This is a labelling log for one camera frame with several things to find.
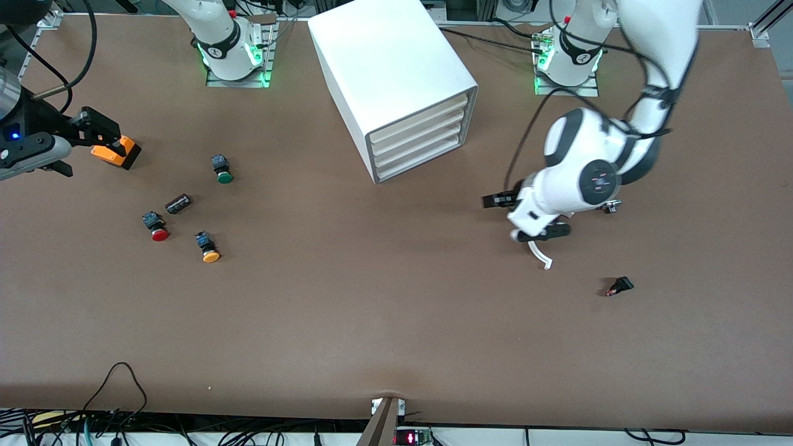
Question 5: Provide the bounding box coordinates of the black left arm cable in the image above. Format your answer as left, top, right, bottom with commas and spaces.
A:
505, 0, 679, 193

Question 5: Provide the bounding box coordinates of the white plastic drawer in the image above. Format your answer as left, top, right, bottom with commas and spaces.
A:
372, 109, 467, 160
375, 135, 463, 183
370, 95, 470, 148
374, 122, 465, 172

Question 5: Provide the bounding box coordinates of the black cable behind cabinet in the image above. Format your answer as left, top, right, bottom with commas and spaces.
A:
437, 17, 546, 53

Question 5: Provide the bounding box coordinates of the white drawer cabinet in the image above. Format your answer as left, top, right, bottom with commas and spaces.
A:
308, 0, 481, 185

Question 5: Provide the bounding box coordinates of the orange box with hole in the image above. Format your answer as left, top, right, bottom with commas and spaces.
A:
91, 135, 142, 170

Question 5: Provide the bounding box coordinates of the device with red display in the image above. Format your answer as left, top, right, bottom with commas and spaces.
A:
393, 427, 434, 446

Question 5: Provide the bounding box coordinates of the green push button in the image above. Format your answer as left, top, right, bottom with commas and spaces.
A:
211, 154, 234, 185

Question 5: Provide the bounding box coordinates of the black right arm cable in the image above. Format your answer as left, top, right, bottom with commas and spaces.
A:
3, 0, 99, 115

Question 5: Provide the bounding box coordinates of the red push button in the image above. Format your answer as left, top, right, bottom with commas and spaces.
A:
142, 211, 171, 242

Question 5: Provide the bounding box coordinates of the metal base plate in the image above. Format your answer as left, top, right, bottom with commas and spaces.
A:
534, 74, 600, 98
204, 22, 279, 89

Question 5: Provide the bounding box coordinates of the black looped cable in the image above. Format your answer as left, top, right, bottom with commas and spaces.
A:
81, 362, 149, 446

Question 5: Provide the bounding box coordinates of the white curved plastic arc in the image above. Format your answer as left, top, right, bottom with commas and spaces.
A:
527, 238, 553, 271

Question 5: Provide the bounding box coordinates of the yellow push button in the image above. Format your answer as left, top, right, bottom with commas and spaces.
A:
195, 231, 221, 264

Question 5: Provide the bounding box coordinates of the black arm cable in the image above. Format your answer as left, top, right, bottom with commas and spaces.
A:
3, 0, 99, 115
505, 0, 679, 193

